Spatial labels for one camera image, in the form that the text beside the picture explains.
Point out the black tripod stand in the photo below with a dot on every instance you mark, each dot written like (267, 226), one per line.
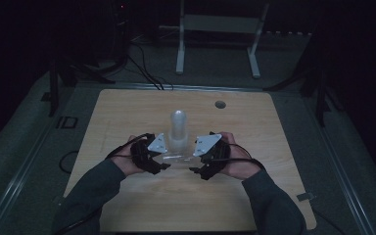
(319, 94)
(54, 88)

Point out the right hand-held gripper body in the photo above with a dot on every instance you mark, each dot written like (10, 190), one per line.
(217, 153)

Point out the black rectangular floor bracket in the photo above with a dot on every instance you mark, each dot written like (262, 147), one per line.
(67, 122)

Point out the white domed cylinder on base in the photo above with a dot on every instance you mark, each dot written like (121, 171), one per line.
(178, 125)

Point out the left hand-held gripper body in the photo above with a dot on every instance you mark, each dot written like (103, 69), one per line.
(142, 153)

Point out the dark equipment tower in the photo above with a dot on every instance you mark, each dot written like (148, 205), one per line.
(121, 29)

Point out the clear plastic bag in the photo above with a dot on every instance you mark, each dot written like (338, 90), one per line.
(176, 158)

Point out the white metal stand frame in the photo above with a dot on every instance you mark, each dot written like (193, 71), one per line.
(218, 23)

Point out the person's right hand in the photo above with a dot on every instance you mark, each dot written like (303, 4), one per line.
(240, 164)

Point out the person's left hand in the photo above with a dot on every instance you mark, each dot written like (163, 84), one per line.
(125, 163)

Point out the metal floor rail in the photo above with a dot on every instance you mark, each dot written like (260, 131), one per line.
(16, 182)
(342, 176)

